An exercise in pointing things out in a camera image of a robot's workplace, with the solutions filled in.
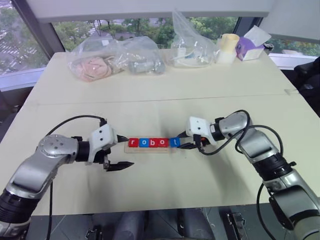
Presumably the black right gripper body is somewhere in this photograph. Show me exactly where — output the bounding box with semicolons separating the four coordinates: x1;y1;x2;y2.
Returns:
192;134;210;151

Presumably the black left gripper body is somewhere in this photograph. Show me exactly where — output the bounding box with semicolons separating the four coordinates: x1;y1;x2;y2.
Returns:
95;147;113;172

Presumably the wooden letter tray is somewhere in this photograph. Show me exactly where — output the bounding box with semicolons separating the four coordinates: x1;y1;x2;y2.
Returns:
123;142;176;155

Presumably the black metal clamp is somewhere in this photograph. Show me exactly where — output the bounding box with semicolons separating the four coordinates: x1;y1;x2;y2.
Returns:
84;225;104;240
224;211;245;240

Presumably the plastic bag with pink cloth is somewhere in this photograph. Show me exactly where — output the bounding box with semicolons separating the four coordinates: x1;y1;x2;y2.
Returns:
67;38;126;83

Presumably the plastic bag with grey parts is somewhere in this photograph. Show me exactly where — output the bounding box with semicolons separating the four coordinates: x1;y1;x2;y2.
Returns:
119;35;167;76

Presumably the plastic bag with white items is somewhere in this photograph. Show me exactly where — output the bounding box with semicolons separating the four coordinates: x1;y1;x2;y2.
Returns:
168;8;219;69

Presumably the white foam cup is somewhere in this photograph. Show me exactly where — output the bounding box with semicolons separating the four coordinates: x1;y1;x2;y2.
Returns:
215;48;236;64

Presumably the cream yellow cup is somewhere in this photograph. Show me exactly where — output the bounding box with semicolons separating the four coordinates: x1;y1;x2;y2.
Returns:
219;33;241;53

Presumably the purple white tissue box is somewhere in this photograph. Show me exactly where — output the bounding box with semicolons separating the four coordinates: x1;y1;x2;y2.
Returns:
235;24;273;62

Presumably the black chair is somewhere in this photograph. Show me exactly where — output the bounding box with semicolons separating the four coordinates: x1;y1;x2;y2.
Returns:
293;55;320;109

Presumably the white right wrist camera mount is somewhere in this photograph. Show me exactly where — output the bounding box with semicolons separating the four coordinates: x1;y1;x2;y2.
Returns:
184;115;219;146

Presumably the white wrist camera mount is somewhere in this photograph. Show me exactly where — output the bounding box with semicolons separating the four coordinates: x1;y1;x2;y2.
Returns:
184;115;219;146
84;124;119;167

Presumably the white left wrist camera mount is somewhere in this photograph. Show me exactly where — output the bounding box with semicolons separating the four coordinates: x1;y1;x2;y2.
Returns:
84;124;119;167

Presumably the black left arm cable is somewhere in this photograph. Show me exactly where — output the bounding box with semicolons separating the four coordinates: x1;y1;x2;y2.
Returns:
45;114;109;227

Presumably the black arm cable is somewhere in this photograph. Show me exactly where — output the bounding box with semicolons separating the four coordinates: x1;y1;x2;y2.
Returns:
196;109;285;240
45;114;109;227

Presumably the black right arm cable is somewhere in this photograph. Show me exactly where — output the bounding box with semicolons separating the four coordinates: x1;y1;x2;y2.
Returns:
196;109;285;240

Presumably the dark window frame post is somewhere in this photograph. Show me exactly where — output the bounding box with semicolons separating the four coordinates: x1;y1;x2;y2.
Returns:
10;0;68;55
234;16;264;39

